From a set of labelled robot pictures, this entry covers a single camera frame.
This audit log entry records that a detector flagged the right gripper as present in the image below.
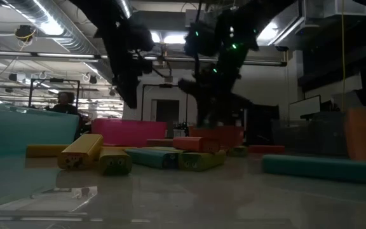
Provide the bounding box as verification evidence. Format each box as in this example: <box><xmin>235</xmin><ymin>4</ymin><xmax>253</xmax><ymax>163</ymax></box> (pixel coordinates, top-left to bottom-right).
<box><xmin>178</xmin><ymin>63</ymin><xmax>254</xmax><ymax>128</ymax></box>

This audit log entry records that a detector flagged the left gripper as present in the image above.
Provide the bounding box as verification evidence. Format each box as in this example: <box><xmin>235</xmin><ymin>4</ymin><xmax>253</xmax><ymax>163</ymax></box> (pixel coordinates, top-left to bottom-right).
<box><xmin>112</xmin><ymin>47</ymin><xmax>154</xmax><ymax>109</ymax></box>

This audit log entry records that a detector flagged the green wooden block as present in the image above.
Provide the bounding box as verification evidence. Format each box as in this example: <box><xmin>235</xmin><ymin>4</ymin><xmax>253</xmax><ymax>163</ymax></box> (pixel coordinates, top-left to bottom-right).
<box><xmin>138</xmin><ymin>146</ymin><xmax>184</xmax><ymax>151</ymax></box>
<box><xmin>228</xmin><ymin>145</ymin><xmax>249</xmax><ymax>158</ymax></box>
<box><xmin>98</xmin><ymin>146</ymin><xmax>133</xmax><ymax>176</ymax></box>
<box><xmin>178</xmin><ymin>149</ymin><xmax>227</xmax><ymax>172</ymax></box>

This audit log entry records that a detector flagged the yellow wooden block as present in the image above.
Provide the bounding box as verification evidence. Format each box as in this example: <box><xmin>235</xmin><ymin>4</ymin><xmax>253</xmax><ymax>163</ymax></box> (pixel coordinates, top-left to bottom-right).
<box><xmin>57</xmin><ymin>133</ymin><xmax>104</xmax><ymax>170</ymax></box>
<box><xmin>25</xmin><ymin>144</ymin><xmax>71</xmax><ymax>159</ymax></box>

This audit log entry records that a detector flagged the teal wooden block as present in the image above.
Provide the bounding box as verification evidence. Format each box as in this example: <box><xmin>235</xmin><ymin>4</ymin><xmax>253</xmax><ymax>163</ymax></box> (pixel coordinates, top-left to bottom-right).
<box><xmin>124</xmin><ymin>148</ymin><xmax>180</xmax><ymax>170</ymax></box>
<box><xmin>261</xmin><ymin>154</ymin><xmax>366</xmax><ymax>185</ymax></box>

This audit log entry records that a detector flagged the small orange plastic bin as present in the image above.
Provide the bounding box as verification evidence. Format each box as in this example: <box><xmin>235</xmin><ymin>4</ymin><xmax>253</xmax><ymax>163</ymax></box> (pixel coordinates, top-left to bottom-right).
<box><xmin>188</xmin><ymin>125</ymin><xmax>245</xmax><ymax>150</ymax></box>

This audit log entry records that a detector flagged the pink plastic bin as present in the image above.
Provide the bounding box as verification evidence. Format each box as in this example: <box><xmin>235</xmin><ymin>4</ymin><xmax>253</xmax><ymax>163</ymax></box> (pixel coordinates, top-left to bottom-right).
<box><xmin>91</xmin><ymin>118</ymin><xmax>168</xmax><ymax>147</ymax></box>

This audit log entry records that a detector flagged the black cabinet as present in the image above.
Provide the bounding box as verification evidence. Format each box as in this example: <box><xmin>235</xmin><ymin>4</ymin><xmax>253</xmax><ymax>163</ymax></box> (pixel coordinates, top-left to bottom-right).
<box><xmin>245</xmin><ymin>103</ymin><xmax>281</xmax><ymax>146</ymax></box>

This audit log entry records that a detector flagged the person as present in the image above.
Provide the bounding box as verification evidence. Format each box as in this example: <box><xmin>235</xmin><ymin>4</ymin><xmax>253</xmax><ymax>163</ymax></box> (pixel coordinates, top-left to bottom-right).
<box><xmin>46</xmin><ymin>91</ymin><xmax>83</xmax><ymax>141</ymax></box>

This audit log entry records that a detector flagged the white screen panel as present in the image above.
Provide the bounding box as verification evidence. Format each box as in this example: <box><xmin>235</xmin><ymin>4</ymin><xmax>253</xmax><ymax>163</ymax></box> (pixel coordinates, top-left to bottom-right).
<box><xmin>288</xmin><ymin>94</ymin><xmax>322</xmax><ymax>121</ymax></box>

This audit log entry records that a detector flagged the grey transparent plastic bin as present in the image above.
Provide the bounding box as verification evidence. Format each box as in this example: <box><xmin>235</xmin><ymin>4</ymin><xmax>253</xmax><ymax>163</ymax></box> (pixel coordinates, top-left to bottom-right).
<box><xmin>271</xmin><ymin>111</ymin><xmax>349</xmax><ymax>156</ymax></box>

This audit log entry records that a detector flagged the teal plastic bin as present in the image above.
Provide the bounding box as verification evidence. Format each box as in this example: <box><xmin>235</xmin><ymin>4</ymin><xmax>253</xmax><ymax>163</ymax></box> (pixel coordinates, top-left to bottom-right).
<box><xmin>0</xmin><ymin>101</ymin><xmax>81</xmax><ymax>158</ymax></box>

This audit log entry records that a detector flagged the silver spiral ventilation duct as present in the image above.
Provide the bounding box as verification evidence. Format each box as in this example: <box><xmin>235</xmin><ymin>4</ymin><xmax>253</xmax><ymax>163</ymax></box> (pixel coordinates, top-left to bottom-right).
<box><xmin>116</xmin><ymin>0</ymin><xmax>133</xmax><ymax>19</ymax></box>
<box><xmin>0</xmin><ymin>0</ymin><xmax>107</xmax><ymax>57</ymax></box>

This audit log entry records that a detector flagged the hanging black cable reel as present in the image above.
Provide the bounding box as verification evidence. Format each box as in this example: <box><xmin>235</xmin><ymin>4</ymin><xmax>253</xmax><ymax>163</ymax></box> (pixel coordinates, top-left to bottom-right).
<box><xmin>14</xmin><ymin>24</ymin><xmax>37</xmax><ymax>44</ymax></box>

